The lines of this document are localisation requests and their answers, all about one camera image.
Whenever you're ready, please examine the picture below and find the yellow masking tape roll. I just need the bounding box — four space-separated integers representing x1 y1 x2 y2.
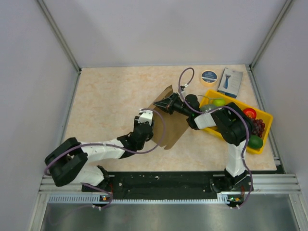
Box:
200 70 218 87

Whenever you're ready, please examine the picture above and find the green apple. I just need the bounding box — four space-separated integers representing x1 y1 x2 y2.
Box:
212 98 226 107

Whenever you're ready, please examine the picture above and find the blue razor retail box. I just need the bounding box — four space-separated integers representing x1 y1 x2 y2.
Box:
217 68 243 99

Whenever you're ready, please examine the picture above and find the green avocado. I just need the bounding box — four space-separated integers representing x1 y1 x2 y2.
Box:
248 135 263 150

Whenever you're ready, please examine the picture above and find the green round melon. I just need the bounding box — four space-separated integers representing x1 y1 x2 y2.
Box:
200 104 216 112

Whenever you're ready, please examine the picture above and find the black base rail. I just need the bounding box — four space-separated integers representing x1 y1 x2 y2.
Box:
81 171 253 200

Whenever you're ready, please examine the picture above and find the purple cable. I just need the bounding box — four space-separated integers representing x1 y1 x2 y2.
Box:
177 67 254 209
44 108 166 209

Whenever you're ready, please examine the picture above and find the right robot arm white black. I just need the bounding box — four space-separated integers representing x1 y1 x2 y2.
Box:
154 93 254 191

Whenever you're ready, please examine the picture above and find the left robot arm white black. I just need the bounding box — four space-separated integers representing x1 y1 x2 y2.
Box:
45 110 154 191

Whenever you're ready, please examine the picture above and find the purple grapes bunch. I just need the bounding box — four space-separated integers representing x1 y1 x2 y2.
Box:
251 118 265 138

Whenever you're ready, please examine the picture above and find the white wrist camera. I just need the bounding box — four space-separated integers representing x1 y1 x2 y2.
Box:
137 109 153 125
179 84 188 98

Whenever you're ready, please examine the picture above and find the yellow plastic bin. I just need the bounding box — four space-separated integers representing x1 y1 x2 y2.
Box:
200 90 273 154

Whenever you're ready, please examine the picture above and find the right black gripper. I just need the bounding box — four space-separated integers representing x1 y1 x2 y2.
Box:
154 93 191 117

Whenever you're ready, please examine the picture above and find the red tomato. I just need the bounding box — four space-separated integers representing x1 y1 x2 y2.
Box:
243 108 257 119

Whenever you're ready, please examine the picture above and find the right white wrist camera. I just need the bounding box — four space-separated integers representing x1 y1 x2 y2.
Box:
179 84 188 98

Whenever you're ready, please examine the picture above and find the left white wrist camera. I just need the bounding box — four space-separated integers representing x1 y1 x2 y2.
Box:
137 109 153 125

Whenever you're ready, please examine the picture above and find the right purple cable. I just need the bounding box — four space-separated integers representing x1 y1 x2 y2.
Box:
177 67 254 209

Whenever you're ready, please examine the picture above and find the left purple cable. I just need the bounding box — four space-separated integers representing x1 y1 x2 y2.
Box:
44 108 166 209

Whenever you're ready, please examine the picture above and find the brown cardboard box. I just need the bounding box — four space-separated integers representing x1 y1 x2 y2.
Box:
149 85 189 150

